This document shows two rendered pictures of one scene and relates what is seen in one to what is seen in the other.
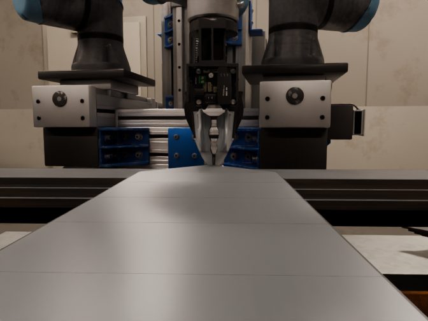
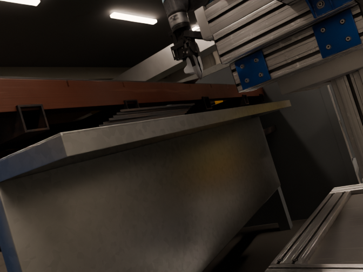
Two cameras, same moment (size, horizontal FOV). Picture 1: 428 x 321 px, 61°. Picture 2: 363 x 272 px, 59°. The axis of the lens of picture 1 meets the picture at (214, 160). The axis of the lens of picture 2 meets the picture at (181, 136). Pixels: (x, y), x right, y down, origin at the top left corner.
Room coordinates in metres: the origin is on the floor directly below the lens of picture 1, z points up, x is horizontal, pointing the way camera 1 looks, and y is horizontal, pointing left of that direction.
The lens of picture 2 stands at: (1.03, -1.12, 0.62)
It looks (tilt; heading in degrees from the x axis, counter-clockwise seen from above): 2 degrees up; 119
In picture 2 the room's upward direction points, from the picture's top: 17 degrees counter-clockwise
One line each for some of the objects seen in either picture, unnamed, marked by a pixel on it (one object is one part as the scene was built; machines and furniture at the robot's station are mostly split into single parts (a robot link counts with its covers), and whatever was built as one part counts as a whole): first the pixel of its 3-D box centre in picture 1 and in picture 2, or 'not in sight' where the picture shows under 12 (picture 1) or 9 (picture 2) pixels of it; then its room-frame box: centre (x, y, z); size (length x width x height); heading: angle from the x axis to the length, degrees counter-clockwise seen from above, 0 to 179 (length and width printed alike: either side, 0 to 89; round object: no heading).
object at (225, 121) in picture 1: (223, 139); (190, 69); (0.55, -0.01, 0.89); 0.06 x 0.03 x 0.09; 178
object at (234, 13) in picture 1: (215, 11); (179, 22); (0.55, 0.00, 1.07); 0.08 x 0.08 x 0.05
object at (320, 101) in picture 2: not in sight; (231, 149); (0.27, 0.85, 0.50); 1.30 x 0.04 x 1.01; 178
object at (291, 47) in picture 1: (292, 49); not in sight; (0.91, -0.19, 1.09); 0.15 x 0.15 x 0.10
